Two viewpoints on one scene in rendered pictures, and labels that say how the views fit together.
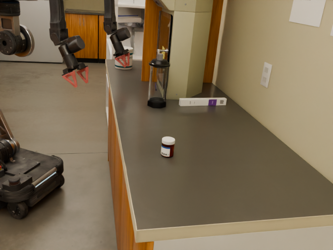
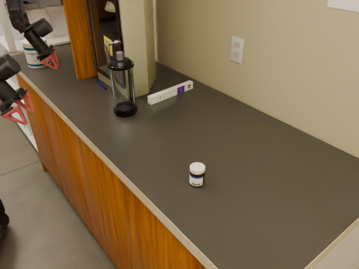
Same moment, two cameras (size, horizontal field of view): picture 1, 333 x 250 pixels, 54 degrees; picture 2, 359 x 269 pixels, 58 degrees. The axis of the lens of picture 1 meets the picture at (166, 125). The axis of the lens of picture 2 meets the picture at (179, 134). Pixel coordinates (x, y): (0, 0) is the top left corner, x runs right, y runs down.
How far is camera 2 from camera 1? 54 cm
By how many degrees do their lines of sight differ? 24
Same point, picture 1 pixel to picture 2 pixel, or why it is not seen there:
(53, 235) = not seen: outside the picture
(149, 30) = (74, 15)
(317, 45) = (310, 17)
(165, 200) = (249, 250)
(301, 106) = (295, 82)
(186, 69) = (143, 59)
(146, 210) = not seen: outside the picture
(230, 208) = (310, 228)
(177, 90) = (138, 85)
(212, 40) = not seen: hidden behind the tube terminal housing
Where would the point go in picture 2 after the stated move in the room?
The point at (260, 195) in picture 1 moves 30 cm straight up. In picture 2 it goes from (318, 198) to (346, 110)
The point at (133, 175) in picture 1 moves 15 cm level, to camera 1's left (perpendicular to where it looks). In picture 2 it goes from (189, 230) to (136, 250)
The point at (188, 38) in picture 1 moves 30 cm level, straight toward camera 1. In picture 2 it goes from (140, 23) to (164, 42)
